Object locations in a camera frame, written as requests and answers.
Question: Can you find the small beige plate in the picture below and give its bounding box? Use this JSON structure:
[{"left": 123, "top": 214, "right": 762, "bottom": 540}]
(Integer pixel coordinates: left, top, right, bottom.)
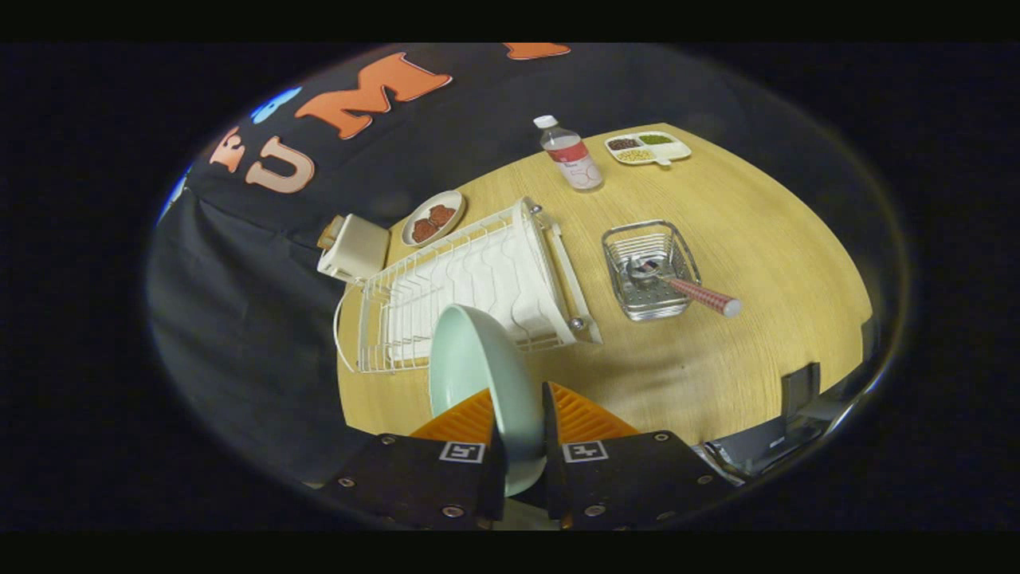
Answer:
[{"left": 401, "top": 190, "right": 466, "bottom": 248}]

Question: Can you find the clear plastic water bottle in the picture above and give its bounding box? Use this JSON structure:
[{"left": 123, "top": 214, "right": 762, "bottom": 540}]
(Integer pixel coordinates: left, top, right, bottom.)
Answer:
[{"left": 533, "top": 115, "right": 604, "bottom": 193}]

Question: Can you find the light green plate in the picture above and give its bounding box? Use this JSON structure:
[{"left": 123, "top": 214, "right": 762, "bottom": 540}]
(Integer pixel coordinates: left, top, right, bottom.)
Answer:
[{"left": 429, "top": 303, "right": 547, "bottom": 497}]

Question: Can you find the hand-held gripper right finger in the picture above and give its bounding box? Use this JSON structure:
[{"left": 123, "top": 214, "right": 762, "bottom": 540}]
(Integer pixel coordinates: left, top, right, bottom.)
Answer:
[{"left": 542, "top": 381, "right": 740, "bottom": 532}]

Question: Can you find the black table corner clamp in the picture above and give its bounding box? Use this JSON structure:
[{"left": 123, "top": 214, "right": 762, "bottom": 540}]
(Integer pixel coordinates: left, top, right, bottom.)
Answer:
[{"left": 781, "top": 363, "right": 822, "bottom": 417}]

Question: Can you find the cream toaster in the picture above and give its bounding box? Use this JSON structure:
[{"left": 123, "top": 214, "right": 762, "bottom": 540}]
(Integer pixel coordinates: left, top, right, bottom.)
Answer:
[{"left": 317, "top": 214, "right": 391, "bottom": 285}]

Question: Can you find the white wire dish rack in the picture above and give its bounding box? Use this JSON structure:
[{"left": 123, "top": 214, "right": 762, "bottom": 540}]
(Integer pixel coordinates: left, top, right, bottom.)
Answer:
[{"left": 333, "top": 197, "right": 604, "bottom": 375}]

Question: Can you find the spoon with red checked handle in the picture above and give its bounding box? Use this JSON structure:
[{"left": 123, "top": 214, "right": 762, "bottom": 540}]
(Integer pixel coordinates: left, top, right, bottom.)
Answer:
[{"left": 626, "top": 257, "right": 743, "bottom": 319}]

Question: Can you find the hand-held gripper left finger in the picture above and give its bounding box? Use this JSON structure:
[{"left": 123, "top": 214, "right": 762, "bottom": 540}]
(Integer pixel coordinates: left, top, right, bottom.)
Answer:
[{"left": 317, "top": 388, "right": 508, "bottom": 532}]

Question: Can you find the white divided tray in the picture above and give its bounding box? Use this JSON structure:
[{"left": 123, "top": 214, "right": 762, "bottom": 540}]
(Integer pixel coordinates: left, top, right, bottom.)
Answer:
[{"left": 604, "top": 131, "right": 692, "bottom": 167}]

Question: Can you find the metal wire basket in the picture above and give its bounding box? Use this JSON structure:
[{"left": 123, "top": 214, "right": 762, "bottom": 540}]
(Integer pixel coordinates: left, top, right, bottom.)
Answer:
[{"left": 601, "top": 220, "right": 702, "bottom": 322}]

